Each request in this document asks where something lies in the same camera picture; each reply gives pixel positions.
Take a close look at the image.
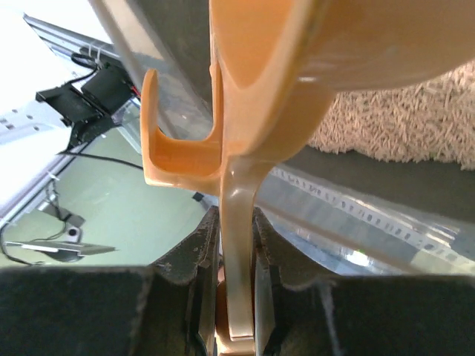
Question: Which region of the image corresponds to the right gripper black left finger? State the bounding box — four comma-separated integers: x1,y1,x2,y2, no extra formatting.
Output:
151,206,220,355

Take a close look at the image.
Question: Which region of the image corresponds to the aluminium mounting rail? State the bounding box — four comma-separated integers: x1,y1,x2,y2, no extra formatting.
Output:
1,12,115,225

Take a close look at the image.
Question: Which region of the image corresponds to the top external camera mount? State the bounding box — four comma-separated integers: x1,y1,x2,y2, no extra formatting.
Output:
0,170,119,266

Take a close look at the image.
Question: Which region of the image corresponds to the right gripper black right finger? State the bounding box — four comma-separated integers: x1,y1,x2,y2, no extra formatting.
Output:
252,208,333,355

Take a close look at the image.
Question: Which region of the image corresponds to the dark grey litter box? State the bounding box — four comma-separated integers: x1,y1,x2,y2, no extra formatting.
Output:
91,1,474,274

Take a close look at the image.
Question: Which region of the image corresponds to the orange plastic litter scoop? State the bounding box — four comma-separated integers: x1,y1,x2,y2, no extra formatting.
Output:
140,1,474,354

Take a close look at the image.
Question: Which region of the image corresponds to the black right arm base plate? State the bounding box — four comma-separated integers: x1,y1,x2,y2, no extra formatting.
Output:
36,65,139,150

